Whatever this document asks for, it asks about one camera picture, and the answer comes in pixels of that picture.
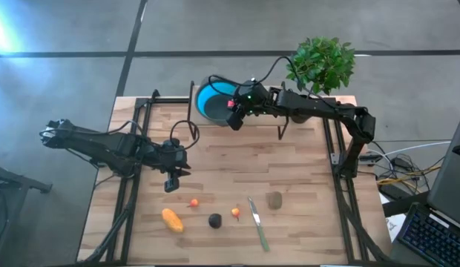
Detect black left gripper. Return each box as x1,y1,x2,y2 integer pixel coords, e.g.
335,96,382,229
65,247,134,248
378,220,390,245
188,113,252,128
155,137,192,178

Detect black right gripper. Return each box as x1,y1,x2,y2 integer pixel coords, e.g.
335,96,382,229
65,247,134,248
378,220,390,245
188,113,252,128
231,79,272,116

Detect blue collapsible bowl grey rim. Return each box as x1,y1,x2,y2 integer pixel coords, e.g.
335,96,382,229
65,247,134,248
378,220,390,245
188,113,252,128
194,76,240,127

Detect knife with green handle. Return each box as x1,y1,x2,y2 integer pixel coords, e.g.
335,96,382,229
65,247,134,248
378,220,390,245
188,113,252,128
246,196,271,254

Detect brown kiwi fruit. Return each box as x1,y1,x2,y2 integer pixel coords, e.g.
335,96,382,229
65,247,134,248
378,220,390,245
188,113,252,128
266,191,283,211

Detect wooden shelf riser black legs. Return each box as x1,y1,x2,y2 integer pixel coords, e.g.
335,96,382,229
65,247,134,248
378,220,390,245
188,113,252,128
186,80,290,142

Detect green potted plant black pot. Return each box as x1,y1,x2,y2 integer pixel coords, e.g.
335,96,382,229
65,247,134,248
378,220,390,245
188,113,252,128
285,36,356,125

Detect black furniture legs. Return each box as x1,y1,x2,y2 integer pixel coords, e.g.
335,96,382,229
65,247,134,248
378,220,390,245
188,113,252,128
0,162,53,267

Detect small black power adapter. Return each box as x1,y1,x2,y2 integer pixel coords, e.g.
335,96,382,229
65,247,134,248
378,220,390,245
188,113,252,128
392,157,412,171

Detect black power brick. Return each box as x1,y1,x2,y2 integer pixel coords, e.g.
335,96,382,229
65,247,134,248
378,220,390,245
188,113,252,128
378,182,404,201

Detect black bar under laptop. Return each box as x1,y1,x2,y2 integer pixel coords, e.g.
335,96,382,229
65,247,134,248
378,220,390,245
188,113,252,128
381,191,433,219

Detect white paper sheet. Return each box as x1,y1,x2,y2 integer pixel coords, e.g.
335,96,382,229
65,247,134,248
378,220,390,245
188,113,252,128
384,213,407,243

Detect grey laptop blue backlit keyboard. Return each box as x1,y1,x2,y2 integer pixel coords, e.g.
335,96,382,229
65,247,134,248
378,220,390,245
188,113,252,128
395,116,460,266

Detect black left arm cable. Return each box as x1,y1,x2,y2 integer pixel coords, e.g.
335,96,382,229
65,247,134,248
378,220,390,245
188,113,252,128
66,119,200,151

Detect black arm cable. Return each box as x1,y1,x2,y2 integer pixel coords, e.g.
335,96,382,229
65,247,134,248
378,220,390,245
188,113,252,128
207,55,316,99
66,119,200,151

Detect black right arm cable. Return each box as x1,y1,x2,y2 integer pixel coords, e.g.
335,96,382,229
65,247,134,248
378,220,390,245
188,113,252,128
207,55,316,99

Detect black aluminium table frame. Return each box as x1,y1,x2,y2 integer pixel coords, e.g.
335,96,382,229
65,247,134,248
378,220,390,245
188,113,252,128
81,88,392,266

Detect yellow cable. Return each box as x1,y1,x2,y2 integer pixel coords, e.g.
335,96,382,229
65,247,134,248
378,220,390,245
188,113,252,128
376,165,442,186

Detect white cable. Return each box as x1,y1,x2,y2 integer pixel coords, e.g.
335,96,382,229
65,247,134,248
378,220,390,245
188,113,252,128
381,139,453,156

